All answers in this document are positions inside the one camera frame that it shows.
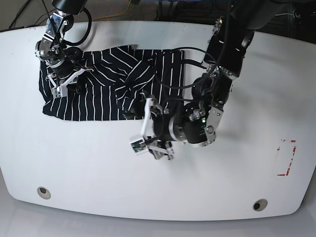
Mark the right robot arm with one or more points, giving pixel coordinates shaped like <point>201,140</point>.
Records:
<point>60,55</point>

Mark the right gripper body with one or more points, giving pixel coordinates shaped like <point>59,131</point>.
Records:
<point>71,79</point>

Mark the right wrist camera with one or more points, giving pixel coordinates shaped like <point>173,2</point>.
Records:
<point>59,92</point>

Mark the right table cable grommet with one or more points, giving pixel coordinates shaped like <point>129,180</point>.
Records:
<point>260,205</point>

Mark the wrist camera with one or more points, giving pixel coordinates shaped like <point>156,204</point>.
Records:
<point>139,146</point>
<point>59,92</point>

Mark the left table cable grommet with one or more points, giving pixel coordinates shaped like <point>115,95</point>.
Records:
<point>44,193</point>

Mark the table cable grommet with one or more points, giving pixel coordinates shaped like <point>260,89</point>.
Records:
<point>260,205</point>
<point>44,193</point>

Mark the black white striped t-shirt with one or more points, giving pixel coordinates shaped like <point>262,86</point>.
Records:
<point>120,75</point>

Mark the red tape rectangle marking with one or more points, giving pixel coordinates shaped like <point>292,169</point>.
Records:
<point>284,157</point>

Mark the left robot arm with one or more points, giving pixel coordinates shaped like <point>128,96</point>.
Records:
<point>194,121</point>

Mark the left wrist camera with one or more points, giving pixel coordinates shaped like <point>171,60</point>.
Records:
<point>139,146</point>

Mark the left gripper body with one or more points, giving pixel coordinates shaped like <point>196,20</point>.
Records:
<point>155,129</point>

